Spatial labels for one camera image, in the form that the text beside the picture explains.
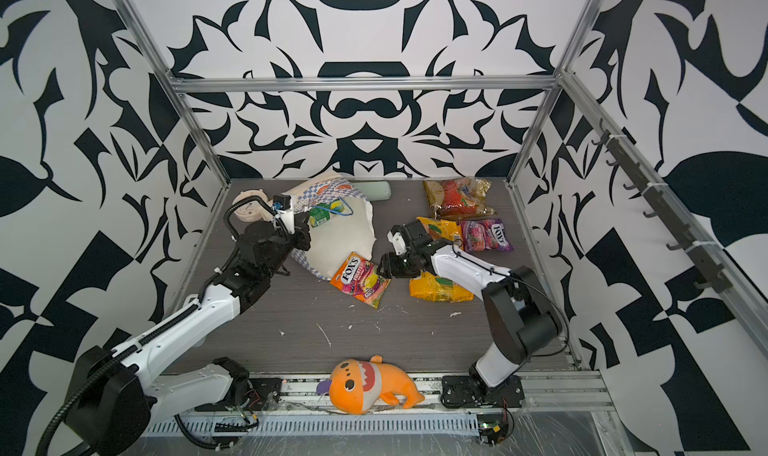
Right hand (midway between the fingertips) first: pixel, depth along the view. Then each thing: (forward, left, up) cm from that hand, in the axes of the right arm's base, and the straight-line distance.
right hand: (385, 269), depth 88 cm
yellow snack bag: (+17, -18, -4) cm, 25 cm away
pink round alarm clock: (+25, +47, -3) cm, 53 cm away
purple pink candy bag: (+14, -33, -4) cm, 36 cm away
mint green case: (+37, +4, -6) cm, 38 cm away
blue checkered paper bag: (+2, +10, +22) cm, 25 cm away
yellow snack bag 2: (-5, -12, -2) cm, 13 cm away
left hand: (+7, +19, +20) cm, 29 cm away
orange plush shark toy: (-30, +6, +2) cm, 31 cm away
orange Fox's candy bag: (-1, +7, -3) cm, 8 cm away
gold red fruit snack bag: (+27, -25, 0) cm, 37 cm away
